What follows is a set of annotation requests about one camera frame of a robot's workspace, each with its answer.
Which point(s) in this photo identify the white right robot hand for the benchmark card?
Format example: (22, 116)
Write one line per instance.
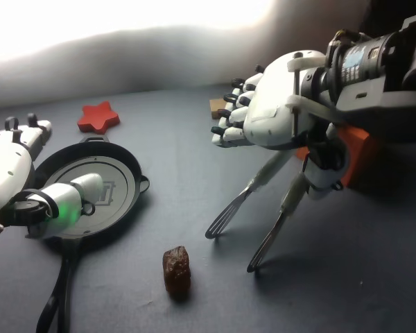
(274, 111)

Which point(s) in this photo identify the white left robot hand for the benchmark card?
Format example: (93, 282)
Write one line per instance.
(7, 173)

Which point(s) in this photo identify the black cast iron skillet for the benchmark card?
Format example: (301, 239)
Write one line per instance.
(125, 177)

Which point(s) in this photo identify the light wooden block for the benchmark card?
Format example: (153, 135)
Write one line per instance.
(216, 107)

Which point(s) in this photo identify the orange box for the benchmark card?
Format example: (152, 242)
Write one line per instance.
(360, 156)

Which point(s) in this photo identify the grey table cloth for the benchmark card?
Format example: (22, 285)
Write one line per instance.
(194, 173)

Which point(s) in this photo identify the red star block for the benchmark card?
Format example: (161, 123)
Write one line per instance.
(97, 118)

